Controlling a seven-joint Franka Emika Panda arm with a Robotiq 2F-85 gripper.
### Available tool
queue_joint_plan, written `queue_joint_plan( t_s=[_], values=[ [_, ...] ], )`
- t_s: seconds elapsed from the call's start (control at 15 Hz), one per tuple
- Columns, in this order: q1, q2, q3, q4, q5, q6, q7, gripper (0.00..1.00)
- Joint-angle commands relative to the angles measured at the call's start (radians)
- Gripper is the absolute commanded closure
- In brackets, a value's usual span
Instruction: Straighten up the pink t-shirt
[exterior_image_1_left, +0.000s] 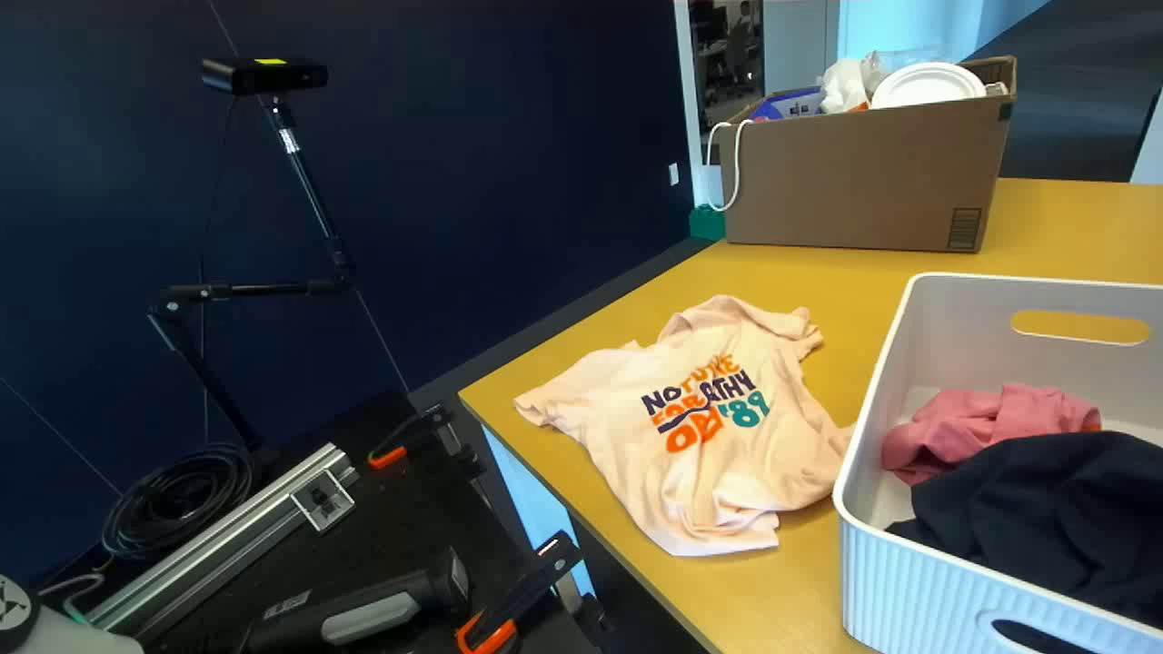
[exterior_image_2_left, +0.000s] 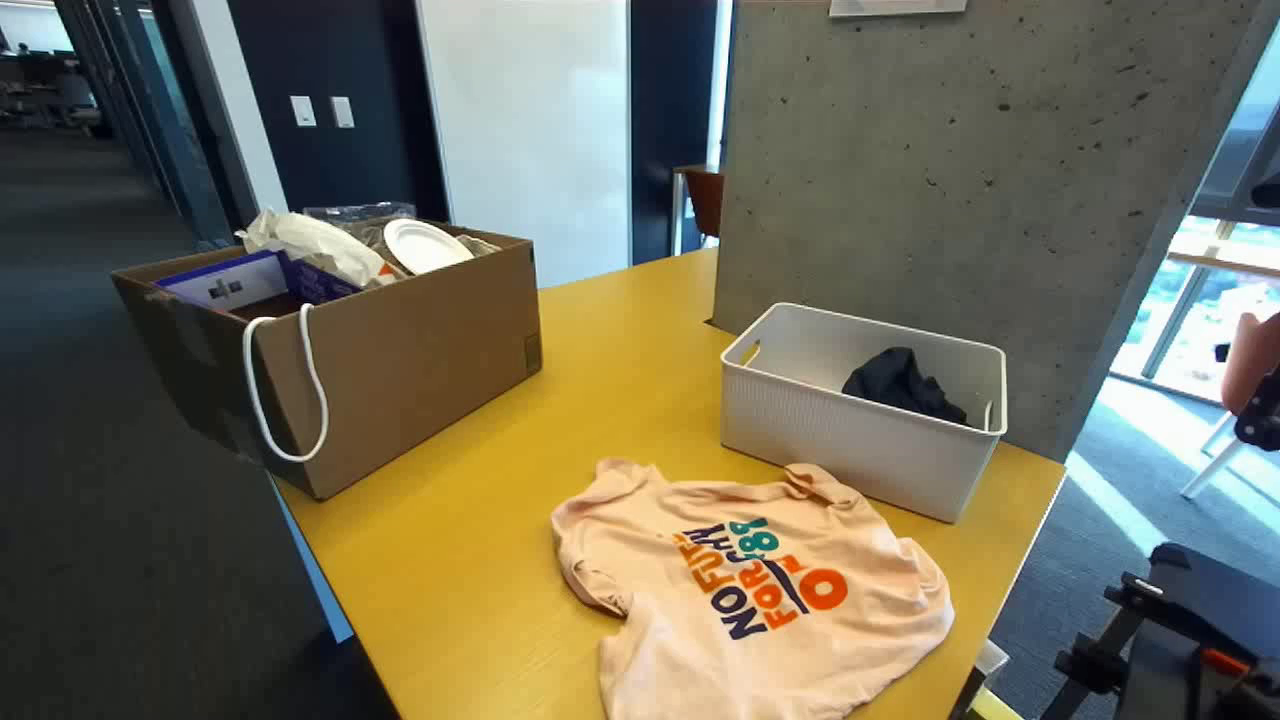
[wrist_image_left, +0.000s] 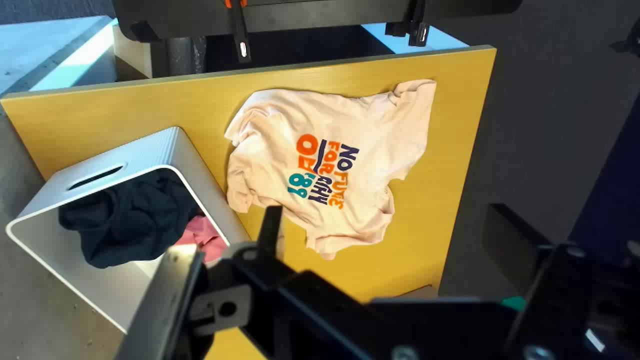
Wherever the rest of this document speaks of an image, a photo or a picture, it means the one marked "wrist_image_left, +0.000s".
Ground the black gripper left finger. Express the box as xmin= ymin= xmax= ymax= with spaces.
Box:
xmin=229 ymin=205 xmax=374 ymax=337

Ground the pink printed t-shirt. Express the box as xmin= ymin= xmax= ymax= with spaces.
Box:
xmin=222 ymin=79 xmax=439 ymax=263

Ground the black robot mounting frame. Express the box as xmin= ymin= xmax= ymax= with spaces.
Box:
xmin=110 ymin=0 xmax=525 ymax=76

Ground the dark navy garment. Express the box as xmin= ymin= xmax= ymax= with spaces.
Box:
xmin=56 ymin=169 xmax=206 ymax=270

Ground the black clamp with orange trigger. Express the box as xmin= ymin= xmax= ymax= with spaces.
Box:
xmin=385 ymin=0 xmax=432 ymax=48
xmin=222 ymin=0 xmax=257 ymax=66

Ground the white plastic storage bin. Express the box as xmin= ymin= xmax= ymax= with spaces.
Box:
xmin=5 ymin=126 xmax=252 ymax=337

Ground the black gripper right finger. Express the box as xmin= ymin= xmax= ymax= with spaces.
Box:
xmin=483 ymin=202 xmax=597 ymax=360

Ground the rose pink garment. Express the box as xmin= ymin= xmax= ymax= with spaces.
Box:
xmin=179 ymin=214 xmax=233 ymax=266

